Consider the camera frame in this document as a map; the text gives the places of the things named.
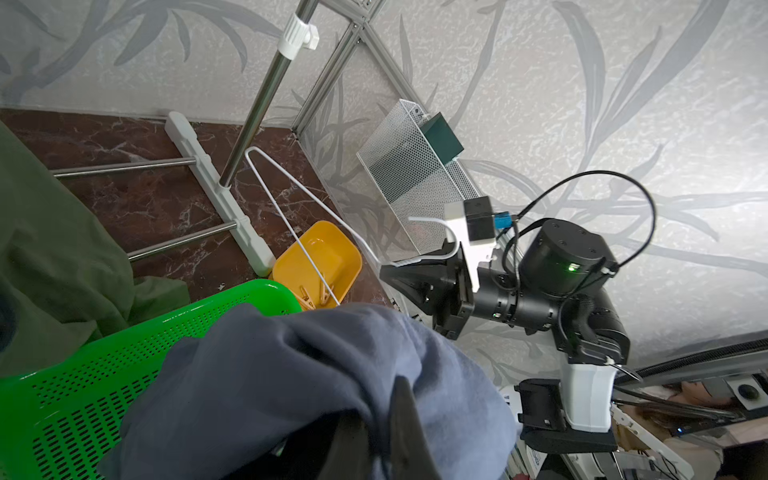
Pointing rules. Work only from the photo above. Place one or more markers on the white wire mesh basket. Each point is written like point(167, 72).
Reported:
point(409, 175)

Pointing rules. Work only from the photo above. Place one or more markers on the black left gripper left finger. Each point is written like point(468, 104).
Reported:
point(348, 453)

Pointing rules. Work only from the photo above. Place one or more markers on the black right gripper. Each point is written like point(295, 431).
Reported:
point(444, 289)

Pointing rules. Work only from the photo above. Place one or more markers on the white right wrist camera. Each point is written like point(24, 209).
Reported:
point(472, 224)

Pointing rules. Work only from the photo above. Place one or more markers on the blue-grey tank top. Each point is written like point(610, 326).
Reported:
point(224, 400)

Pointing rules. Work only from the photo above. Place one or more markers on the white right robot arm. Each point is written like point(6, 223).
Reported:
point(549, 277)

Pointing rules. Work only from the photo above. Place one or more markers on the green perforated plastic basket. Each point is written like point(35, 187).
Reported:
point(58, 422)

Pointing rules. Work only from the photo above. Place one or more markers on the yellow plastic bin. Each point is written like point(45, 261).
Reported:
point(327, 258)

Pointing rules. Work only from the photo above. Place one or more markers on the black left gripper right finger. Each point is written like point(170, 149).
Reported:
point(410, 455)

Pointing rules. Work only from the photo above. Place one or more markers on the white wire hanger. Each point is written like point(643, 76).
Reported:
point(297, 198)

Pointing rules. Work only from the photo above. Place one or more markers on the clothes rack with steel bars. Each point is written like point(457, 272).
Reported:
point(298, 33)

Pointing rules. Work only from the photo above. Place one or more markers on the olive green tank top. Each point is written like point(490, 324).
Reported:
point(64, 279)

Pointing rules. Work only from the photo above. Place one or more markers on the wooden clothespin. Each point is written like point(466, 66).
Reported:
point(324, 295)
point(305, 299)

